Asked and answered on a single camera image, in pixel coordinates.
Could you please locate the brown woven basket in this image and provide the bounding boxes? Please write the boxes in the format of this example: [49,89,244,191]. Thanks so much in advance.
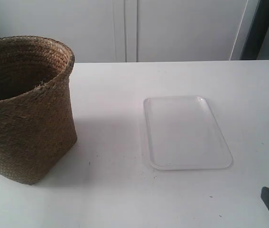
[0,36,77,185]

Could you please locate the white rectangular plastic tray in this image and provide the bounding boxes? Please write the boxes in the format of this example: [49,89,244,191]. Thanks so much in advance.
[143,95,233,171]

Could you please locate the dark vertical post background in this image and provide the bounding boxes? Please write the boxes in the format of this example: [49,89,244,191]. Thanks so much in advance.
[240,0,269,60]

